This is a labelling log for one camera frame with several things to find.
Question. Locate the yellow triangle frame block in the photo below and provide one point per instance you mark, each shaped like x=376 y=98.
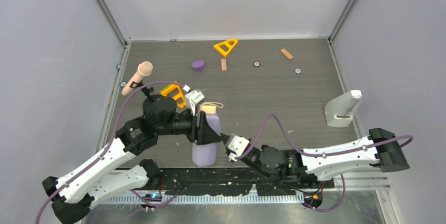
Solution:
x=224 y=48

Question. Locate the small wooden block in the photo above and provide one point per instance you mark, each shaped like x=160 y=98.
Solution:
x=286 y=54
x=223 y=65

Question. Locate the small round poker chip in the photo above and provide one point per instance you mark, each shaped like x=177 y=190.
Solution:
x=297 y=71

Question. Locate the white stand holder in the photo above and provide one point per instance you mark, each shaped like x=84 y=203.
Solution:
x=340 y=111

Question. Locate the white glasses case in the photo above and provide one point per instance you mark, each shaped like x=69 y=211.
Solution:
x=205 y=155

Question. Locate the pink toy microphone on stand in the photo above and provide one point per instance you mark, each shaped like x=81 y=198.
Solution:
x=144 y=70

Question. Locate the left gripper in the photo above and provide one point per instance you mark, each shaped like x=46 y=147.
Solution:
x=201 y=128

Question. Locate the beige folding umbrella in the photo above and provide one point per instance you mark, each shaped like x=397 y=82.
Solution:
x=210 y=107

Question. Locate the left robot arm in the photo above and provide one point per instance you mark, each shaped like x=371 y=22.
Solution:
x=74 y=195

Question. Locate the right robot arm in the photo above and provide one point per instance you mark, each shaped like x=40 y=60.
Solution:
x=379 y=149

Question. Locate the purple heart-shaped box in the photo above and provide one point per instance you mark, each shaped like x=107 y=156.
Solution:
x=198 y=65

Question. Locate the orange green triangle block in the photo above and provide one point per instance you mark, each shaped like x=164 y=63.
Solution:
x=175 y=92

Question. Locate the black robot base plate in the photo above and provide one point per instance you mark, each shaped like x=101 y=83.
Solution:
x=230 y=182

